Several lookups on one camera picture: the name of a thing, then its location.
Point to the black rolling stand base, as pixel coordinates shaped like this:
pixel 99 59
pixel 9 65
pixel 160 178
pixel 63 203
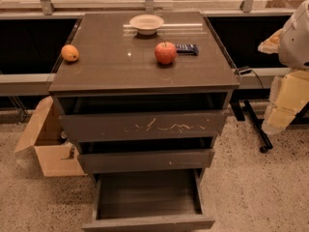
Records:
pixel 301 118

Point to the grey top drawer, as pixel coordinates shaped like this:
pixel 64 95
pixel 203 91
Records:
pixel 120 118

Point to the black power adapter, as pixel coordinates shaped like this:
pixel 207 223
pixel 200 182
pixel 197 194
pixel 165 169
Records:
pixel 242 70

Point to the red apple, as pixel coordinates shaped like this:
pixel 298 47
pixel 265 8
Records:
pixel 165 53

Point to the white bowl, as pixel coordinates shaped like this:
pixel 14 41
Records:
pixel 146 24

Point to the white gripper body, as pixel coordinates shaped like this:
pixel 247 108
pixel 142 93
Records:
pixel 295 45

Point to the cardboard box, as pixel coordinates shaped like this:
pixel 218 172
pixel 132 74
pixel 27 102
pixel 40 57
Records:
pixel 56 156

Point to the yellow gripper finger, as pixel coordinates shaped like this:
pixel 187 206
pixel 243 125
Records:
pixel 294 91
pixel 276 120

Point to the blue snack packet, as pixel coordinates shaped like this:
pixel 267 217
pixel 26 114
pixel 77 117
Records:
pixel 187 48

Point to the grey bottom drawer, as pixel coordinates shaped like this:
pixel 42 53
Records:
pixel 150 201

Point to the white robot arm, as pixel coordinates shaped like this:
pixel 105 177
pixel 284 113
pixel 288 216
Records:
pixel 293 48

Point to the grey drawer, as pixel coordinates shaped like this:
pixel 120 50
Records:
pixel 120 118
pixel 146 155
pixel 150 201

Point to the grey drawer cabinet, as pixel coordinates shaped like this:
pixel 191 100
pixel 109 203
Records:
pixel 117 61

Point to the orange fruit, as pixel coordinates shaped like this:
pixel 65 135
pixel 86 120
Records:
pixel 70 53

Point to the grey middle drawer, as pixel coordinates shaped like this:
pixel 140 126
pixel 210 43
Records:
pixel 146 155

